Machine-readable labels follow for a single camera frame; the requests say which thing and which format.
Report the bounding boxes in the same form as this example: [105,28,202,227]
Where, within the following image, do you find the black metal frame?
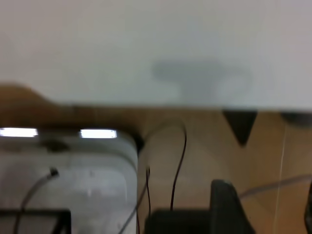
[0,208,72,234]

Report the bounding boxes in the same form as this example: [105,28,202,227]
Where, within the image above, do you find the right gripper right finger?
[304,201,312,226]

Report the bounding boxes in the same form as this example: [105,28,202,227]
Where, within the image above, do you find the black triangular table bracket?
[222,110,258,148]

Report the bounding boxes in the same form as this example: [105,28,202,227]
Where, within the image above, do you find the grey cable with plug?
[14,167,59,234]

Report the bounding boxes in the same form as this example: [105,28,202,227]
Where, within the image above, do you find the short red black wire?
[136,166,151,234]

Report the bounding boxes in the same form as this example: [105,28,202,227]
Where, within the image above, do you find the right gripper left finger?
[210,179,256,234]

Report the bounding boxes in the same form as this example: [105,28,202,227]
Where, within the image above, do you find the black box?
[145,209,212,234]

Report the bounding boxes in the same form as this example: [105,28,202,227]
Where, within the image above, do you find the grey metal base plate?
[0,126,140,234]

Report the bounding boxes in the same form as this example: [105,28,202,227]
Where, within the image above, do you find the long red black wire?
[143,118,188,212]

